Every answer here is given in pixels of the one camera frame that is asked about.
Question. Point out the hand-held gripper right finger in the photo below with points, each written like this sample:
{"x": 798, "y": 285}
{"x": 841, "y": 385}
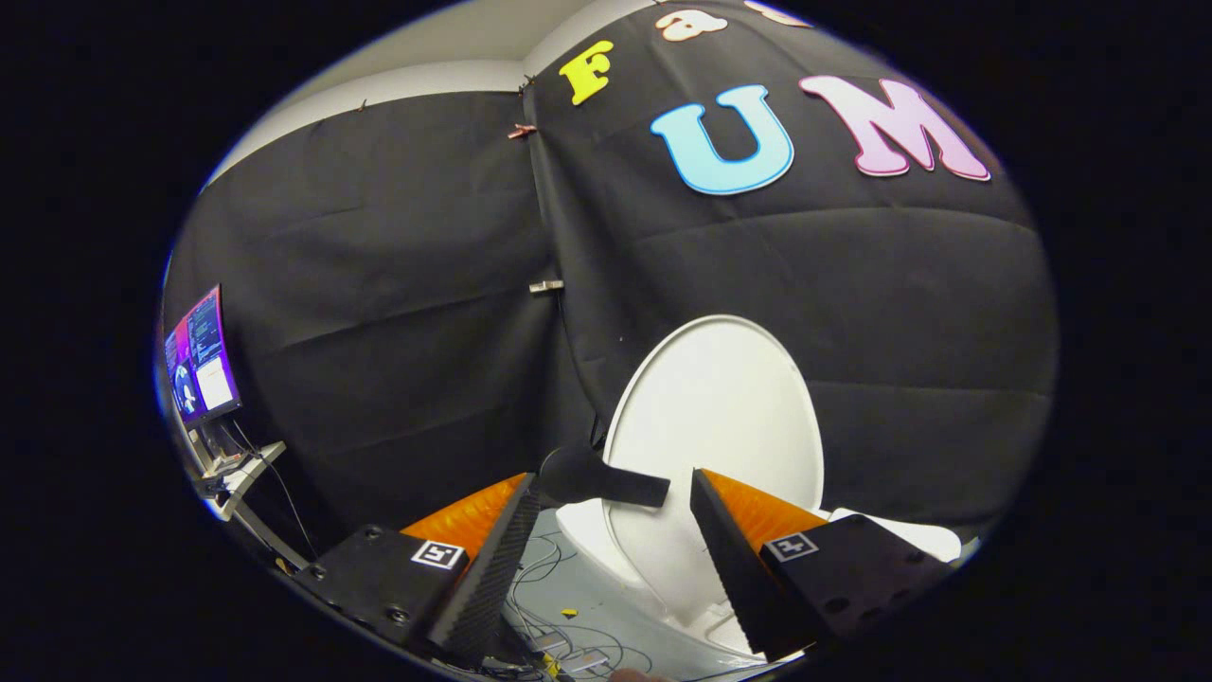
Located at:
{"x": 734, "y": 578}

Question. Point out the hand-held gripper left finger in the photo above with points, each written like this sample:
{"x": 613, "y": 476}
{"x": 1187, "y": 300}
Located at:
{"x": 492, "y": 578}

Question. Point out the white toilet lid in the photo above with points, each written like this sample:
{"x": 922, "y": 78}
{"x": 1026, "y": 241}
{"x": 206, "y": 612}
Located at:
{"x": 710, "y": 407}

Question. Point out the white power strip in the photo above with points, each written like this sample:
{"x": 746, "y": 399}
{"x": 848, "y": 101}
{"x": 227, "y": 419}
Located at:
{"x": 573, "y": 658}

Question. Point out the white metal monitor stand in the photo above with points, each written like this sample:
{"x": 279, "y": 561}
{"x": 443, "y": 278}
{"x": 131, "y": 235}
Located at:
{"x": 241, "y": 469}

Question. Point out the silver metal cloth clip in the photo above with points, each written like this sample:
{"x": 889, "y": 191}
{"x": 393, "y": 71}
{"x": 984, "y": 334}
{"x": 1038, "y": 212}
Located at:
{"x": 546, "y": 285}

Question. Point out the black backdrop cloth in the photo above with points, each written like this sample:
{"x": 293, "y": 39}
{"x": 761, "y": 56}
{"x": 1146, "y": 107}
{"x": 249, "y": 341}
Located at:
{"x": 379, "y": 284}

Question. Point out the computer monitor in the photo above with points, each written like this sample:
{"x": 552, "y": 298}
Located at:
{"x": 204, "y": 355}

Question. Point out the red cloth clip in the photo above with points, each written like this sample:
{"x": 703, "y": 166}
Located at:
{"x": 521, "y": 131}

